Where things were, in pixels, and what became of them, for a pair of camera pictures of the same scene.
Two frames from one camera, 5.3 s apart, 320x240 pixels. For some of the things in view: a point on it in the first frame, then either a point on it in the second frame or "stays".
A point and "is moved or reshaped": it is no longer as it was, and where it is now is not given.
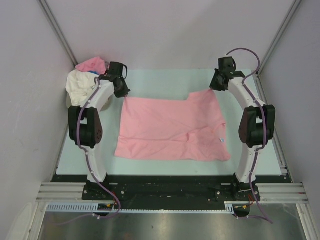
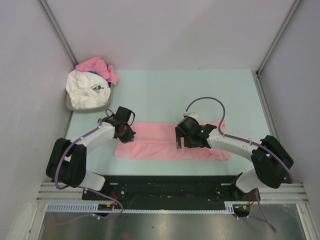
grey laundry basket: (69, 103) stays
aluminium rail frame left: (61, 192) stays
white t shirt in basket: (79, 85) stays
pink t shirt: (191, 128) is moved or reshaped
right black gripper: (213, 85) to (180, 134)
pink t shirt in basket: (96, 64) stays
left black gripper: (124, 93) to (129, 137)
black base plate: (172, 189) stays
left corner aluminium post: (58, 31) stays
